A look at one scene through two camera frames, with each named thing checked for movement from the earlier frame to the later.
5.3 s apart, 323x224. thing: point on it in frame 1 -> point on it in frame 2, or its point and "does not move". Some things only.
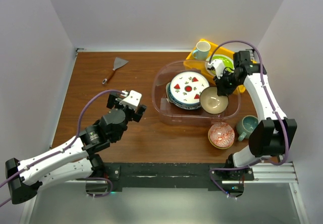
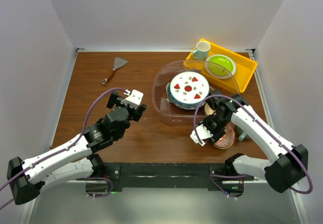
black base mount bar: [177, 175] does not move
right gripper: [222, 90] -> [216, 134]
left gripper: [134, 115] does not move
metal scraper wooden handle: [118, 63] does not move
